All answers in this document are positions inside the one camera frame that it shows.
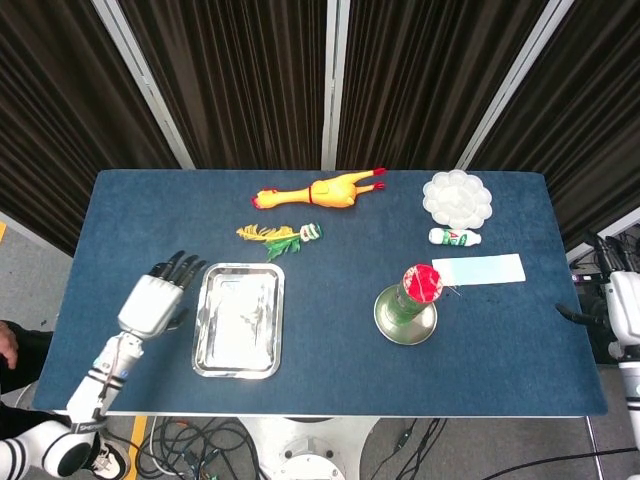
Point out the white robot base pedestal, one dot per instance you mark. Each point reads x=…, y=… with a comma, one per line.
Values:
x=307, y=445

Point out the rectangular steel tray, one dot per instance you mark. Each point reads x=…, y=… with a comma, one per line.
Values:
x=237, y=320

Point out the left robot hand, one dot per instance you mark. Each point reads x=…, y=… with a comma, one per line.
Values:
x=150, y=305

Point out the dark pleated curtain panel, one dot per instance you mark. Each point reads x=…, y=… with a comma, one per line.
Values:
x=240, y=85
x=60, y=125
x=590, y=115
x=420, y=85

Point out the round steel plate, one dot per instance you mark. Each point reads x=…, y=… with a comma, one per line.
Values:
x=400, y=334

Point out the yellow green feather shuttlecock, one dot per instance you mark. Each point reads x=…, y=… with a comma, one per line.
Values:
x=277, y=237

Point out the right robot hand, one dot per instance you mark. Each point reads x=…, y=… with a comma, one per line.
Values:
x=625, y=305

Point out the white partition frame post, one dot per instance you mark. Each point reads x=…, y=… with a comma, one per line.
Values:
x=145, y=85
x=335, y=85
x=515, y=85

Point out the yellow rubber chicken toy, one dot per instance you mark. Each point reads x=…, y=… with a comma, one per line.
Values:
x=327, y=192

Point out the blue tablecloth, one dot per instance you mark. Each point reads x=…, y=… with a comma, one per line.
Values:
x=325, y=380

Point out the white flower-shaped paint palette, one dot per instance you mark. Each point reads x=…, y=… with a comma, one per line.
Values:
x=457, y=197

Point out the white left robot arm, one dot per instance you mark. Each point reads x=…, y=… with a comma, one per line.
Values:
x=85, y=400

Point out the red green snack can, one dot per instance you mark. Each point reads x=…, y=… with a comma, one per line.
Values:
x=422, y=285

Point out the small white green drink bottle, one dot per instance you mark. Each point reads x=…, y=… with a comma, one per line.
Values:
x=452, y=237

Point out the white table frame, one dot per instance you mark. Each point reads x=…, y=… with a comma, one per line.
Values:
x=300, y=414

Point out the light blue paper tag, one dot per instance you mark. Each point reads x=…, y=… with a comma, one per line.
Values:
x=485, y=269

